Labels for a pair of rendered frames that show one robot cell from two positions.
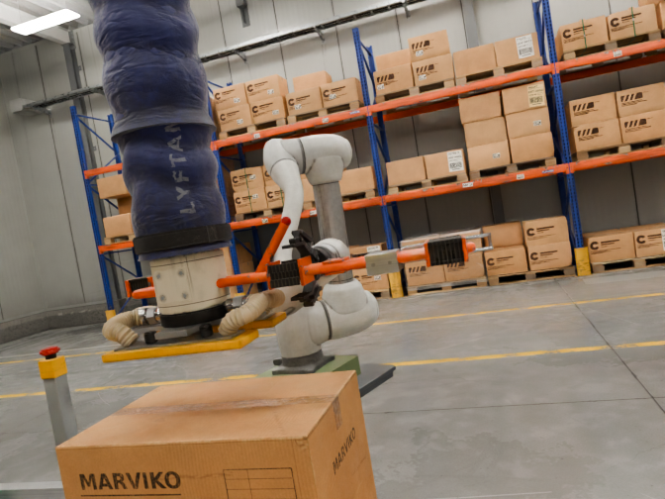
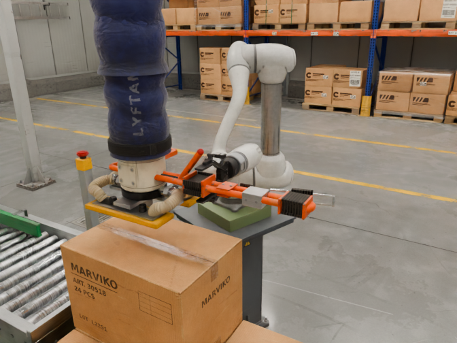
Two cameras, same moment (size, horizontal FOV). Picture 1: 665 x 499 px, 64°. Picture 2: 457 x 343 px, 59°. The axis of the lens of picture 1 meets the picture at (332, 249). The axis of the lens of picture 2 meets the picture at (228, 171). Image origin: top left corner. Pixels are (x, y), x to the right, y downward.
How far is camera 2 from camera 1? 53 cm
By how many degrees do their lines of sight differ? 23
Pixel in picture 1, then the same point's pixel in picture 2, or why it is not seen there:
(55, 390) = (84, 178)
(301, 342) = not seen: hidden behind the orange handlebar
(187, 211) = (137, 134)
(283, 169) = (235, 74)
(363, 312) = (280, 178)
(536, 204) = not seen: outside the picture
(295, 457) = (173, 301)
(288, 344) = not seen: hidden behind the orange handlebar
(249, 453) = (151, 288)
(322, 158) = (269, 66)
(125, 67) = (104, 33)
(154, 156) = (120, 96)
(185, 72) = (145, 38)
